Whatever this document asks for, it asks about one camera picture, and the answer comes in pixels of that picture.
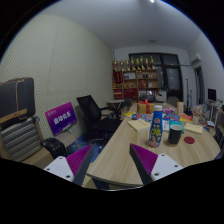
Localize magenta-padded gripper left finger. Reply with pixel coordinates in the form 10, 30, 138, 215
43, 144, 95, 187

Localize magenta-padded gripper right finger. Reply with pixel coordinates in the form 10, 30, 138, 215
129, 143, 184, 186

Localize blue drink bottle white cap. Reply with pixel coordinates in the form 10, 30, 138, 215
147, 105, 164, 149

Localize black mug white inside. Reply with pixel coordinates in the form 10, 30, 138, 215
167, 123, 184, 148

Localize flat round red coaster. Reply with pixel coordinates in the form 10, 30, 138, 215
183, 135, 196, 145

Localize white paper sheet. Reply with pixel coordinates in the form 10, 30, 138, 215
162, 119, 171, 132

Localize wide beige notebook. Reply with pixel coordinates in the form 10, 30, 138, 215
184, 122, 204, 135

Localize small beige notebook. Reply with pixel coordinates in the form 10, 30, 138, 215
127, 118, 152, 133

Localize purple sign board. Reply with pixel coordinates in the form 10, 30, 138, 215
44, 101, 78, 137

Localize orange book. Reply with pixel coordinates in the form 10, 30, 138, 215
179, 113, 194, 123

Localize small standing orange-white box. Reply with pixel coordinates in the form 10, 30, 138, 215
176, 101, 185, 116

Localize yellow gift box red ribbon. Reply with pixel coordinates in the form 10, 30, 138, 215
136, 98, 156, 115

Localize pink flowers in white pot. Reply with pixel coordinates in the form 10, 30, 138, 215
191, 105, 203, 126

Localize black office chair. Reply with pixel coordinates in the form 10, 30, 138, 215
76, 94, 123, 141

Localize black case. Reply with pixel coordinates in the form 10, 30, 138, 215
0, 77, 36, 129

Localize black computer monitor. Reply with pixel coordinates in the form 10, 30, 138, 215
207, 88, 218, 102

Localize dark glass door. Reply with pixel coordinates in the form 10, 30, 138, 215
128, 52, 184, 101

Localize wooden shelf unit with trophies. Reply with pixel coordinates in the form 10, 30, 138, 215
111, 55, 160, 101

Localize white wall air conditioner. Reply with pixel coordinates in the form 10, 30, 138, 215
189, 53, 203, 69

